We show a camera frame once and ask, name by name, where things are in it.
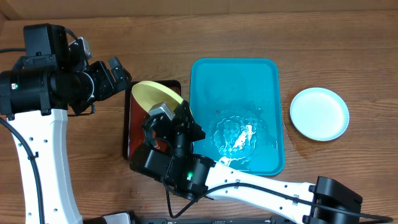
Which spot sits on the light blue plate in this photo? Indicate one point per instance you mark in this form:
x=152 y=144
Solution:
x=319 y=114

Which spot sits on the black tray with red water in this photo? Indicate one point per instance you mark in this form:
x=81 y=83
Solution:
x=137 y=123

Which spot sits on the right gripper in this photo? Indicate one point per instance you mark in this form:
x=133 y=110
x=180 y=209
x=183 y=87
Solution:
x=191 y=130

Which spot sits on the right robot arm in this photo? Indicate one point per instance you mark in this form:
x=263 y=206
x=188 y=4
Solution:
x=167 y=156

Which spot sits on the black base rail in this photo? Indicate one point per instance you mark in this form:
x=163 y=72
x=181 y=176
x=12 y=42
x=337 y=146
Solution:
x=129 y=217

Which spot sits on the yellow-green plate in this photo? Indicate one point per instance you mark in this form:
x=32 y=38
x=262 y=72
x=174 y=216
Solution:
x=149 y=93

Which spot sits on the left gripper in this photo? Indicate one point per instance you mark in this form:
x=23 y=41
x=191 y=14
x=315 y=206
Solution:
x=106 y=89

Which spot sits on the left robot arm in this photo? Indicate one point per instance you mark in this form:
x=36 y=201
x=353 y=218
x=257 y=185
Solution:
x=35 y=102

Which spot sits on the teal plastic tray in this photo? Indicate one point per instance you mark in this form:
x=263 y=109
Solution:
x=237 y=103

